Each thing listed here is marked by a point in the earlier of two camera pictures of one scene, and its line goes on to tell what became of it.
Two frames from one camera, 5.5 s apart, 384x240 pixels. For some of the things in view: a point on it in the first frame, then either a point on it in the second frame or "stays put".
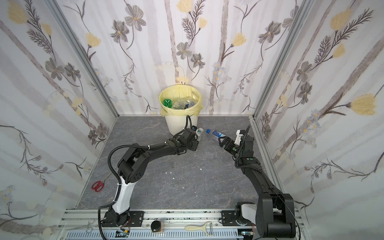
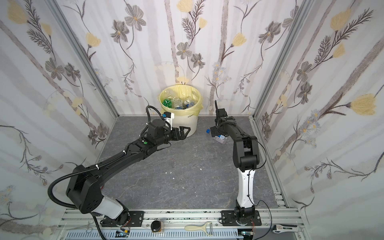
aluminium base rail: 86,224 stays put
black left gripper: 192,139 → 174,134
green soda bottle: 167,102 stays put
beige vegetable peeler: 192,227 stays put
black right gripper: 229,145 → 221,120
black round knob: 155,225 stays put
